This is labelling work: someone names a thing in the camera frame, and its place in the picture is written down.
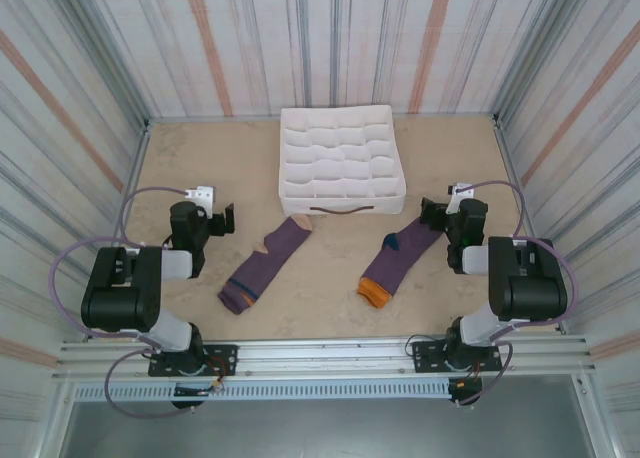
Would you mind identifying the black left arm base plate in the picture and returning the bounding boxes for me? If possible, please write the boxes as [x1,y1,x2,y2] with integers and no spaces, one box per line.
[148,344,239,378]

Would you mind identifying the aluminium mounting rail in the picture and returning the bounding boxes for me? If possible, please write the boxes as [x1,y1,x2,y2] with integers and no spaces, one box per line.
[52,333,599,382]

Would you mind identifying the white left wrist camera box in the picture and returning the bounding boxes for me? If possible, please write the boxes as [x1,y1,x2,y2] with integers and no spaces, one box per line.
[183,184,217,215]

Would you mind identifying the white fabric organizer box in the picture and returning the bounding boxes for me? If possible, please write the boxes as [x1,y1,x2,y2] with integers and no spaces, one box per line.
[277,103,407,218]

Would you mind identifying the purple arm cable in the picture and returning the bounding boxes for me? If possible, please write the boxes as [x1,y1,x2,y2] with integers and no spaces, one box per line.
[52,185,194,419]
[452,179,580,409]

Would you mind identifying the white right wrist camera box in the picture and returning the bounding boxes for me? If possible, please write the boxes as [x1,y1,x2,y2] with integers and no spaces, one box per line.
[446,181,475,214]

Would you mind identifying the purple sock with orange cuff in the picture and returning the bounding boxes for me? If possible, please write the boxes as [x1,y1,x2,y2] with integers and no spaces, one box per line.
[356,217,446,310]

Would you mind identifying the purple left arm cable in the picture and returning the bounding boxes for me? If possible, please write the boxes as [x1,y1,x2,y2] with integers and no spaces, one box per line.
[52,185,194,419]

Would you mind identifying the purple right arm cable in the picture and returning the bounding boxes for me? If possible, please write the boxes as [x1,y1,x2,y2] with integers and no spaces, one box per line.
[452,179,580,409]

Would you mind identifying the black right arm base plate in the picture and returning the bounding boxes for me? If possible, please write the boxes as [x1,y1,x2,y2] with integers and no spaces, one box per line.
[410,341,503,375]

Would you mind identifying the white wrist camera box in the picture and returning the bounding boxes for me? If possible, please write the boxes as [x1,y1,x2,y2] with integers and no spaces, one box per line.
[446,181,475,214]
[183,184,217,215]

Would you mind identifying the black connector with wires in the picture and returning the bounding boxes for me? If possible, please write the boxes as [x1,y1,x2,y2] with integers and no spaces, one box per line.
[174,381,224,397]
[448,377,484,408]

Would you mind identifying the purple sock with tan toe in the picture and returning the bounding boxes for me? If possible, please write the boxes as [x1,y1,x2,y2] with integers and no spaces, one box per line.
[217,215,315,315]

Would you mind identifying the aluminium frame edge profile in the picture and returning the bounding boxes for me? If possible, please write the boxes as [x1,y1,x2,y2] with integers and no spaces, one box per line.
[82,119,152,343]
[492,112,567,335]

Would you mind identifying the grey slotted cable duct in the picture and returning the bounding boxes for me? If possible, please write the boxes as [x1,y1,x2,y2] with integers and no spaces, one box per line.
[72,380,454,403]

